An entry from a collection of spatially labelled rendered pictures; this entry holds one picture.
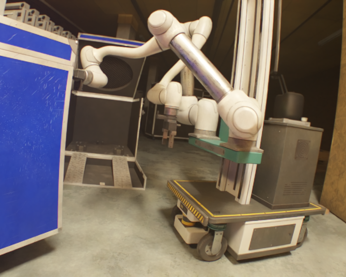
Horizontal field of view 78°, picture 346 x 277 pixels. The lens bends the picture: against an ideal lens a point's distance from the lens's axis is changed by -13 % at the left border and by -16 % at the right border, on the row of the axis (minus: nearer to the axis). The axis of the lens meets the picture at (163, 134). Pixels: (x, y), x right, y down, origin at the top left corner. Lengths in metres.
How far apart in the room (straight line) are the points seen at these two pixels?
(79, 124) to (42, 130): 3.11
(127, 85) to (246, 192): 2.91
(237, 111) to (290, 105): 2.62
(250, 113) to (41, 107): 0.85
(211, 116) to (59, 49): 1.05
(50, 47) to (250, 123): 0.88
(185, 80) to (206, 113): 0.31
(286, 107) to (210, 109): 2.08
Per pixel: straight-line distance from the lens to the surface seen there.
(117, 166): 2.96
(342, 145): 2.94
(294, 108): 3.65
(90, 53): 1.63
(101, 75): 1.60
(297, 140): 1.57
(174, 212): 1.81
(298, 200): 1.71
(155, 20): 1.22
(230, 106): 1.08
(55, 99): 1.11
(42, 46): 1.07
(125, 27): 6.67
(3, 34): 0.99
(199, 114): 1.70
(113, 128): 4.18
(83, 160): 3.02
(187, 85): 1.83
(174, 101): 1.51
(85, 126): 4.18
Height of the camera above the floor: 0.80
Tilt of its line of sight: 5 degrees down
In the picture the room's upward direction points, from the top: 7 degrees clockwise
